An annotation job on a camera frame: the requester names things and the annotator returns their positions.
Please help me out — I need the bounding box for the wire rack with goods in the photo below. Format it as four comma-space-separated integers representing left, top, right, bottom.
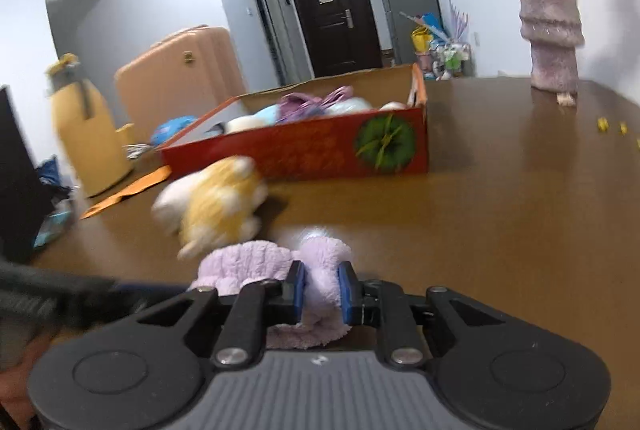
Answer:
415, 37, 474, 82

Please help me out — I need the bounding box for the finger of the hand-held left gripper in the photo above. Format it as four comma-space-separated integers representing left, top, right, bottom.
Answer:
0, 260, 186, 331

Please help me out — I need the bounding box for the dark brown entrance door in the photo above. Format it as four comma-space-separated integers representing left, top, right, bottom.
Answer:
285, 0, 384, 79

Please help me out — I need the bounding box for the black panel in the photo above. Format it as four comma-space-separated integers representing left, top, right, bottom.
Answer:
0, 85, 56, 262

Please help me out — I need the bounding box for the orange cardboard sheet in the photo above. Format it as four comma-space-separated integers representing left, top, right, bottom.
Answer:
80, 165, 172, 220

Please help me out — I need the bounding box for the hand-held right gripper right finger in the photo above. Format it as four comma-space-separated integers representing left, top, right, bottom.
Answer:
337, 261, 521, 368

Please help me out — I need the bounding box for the purple plush headband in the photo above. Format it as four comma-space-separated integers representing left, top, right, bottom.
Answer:
189, 225, 354, 351

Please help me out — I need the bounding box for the blue plastic packet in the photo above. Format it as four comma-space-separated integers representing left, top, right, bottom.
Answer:
150, 115, 199, 146

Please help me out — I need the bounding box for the light blue plush toy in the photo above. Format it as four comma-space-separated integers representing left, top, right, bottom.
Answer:
250, 96, 374, 127

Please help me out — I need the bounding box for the yellow and white plush toy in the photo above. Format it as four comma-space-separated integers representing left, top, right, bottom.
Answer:
151, 155, 271, 260

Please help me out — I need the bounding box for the red cardboard box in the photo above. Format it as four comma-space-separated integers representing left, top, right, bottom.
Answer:
160, 62, 430, 184

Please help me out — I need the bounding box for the pink textured vase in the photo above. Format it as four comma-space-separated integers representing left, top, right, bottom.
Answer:
515, 0, 586, 92

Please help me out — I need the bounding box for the purple satin cloth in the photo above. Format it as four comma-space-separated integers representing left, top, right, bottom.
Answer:
277, 85, 355, 125

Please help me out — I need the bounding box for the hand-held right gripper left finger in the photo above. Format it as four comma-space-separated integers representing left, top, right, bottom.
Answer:
119, 260, 306, 368

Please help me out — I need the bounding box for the tall yellow bag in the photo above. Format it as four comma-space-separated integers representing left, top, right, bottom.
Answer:
46, 53, 135, 199

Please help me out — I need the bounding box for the grey side door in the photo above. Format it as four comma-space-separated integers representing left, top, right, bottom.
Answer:
243, 0, 292, 87

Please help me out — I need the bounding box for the pink ribbed suitcase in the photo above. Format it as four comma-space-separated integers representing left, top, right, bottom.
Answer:
114, 25, 250, 147

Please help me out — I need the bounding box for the pile of dark clothes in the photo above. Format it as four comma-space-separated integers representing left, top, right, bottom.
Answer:
34, 155, 77, 203

